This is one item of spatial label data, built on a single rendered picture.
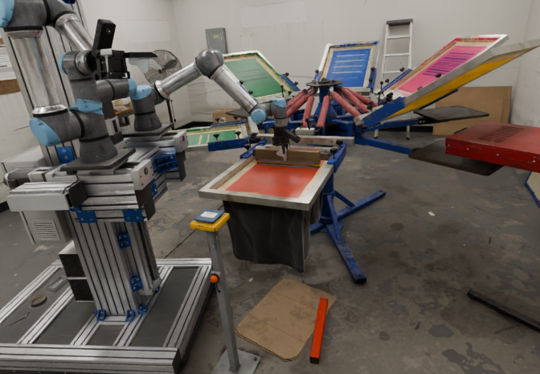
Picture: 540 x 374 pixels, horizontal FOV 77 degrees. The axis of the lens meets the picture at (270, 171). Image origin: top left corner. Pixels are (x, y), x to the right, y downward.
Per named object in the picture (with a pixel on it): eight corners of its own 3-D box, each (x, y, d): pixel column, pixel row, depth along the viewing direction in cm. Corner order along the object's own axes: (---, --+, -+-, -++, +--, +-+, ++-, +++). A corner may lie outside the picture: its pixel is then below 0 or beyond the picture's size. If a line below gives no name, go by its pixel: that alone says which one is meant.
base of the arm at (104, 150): (72, 163, 142) (65, 141, 138) (93, 152, 156) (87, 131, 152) (106, 162, 140) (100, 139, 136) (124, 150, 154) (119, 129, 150)
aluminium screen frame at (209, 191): (308, 211, 150) (308, 203, 149) (199, 197, 173) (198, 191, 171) (344, 153, 217) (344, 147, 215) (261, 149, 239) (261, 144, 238)
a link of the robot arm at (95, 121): (114, 132, 146) (106, 100, 141) (84, 141, 135) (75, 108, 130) (98, 130, 152) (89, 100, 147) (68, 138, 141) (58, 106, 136)
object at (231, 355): (243, 393, 173) (218, 233, 138) (207, 380, 182) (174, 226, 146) (261, 357, 192) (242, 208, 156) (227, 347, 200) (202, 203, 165)
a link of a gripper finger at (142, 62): (161, 72, 104) (130, 72, 103) (159, 52, 102) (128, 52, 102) (159, 72, 101) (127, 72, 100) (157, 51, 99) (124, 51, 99)
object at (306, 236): (305, 271, 177) (302, 199, 162) (299, 269, 179) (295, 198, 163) (327, 226, 216) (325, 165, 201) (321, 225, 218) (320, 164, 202)
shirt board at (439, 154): (517, 166, 196) (519, 153, 193) (485, 187, 174) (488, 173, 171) (341, 130, 298) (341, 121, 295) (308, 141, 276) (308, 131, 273)
